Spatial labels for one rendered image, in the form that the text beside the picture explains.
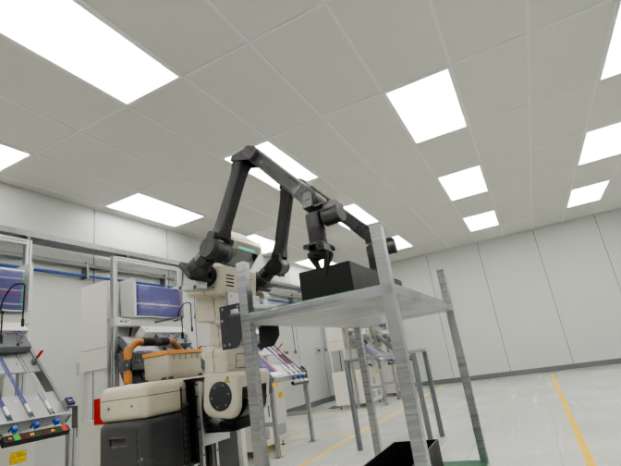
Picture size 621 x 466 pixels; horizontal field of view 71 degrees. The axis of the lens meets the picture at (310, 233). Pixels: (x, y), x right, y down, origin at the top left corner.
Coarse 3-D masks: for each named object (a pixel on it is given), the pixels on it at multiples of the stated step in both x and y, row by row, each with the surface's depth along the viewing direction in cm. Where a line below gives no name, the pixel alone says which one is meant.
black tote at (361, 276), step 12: (336, 264) 129; (348, 264) 127; (300, 276) 134; (312, 276) 132; (336, 276) 128; (348, 276) 127; (360, 276) 133; (372, 276) 144; (300, 288) 133; (312, 288) 131; (324, 288) 129; (336, 288) 128; (348, 288) 126
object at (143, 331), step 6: (138, 330) 364; (144, 330) 360; (150, 330) 366; (156, 330) 372; (162, 330) 378; (168, 330) 384; (174, 330) 390; (180, 330) 398; (138, 336) 362; (144, 336) 362; (150, 336) 367
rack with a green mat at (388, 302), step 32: (384, 256) 107; (384, 288) 105; (448, 288) 185; (256, 320) 120; (288, 320) 128; (320, 320) 141; (352, 320) 158; (384, 320) 179; (448, 320) 180; (256, 352) 120; (256, 384) 116; (256, 416) 114; (416, 416) 96; (256, 448) 112; (416, 448) 95; (480, 448) 165
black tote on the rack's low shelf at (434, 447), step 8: (432, 440) 160; (384, 448) 157; (392, 448) 162; (400, 448) 165; (408, 448) 163; (432, 448) 150; (376, 456) 147; (384, 456) 154; (392, 456) 160; (400, 456) 164; (408, 456) 163; (432, 456) 148; (440, 456) 157; (368, 464) 139; (376, 464) 145; (384, 464) 152; (392, 464) 158; (400, 464) 164; (408, 464) 162; (432, 464) 146; (440, 464) 154
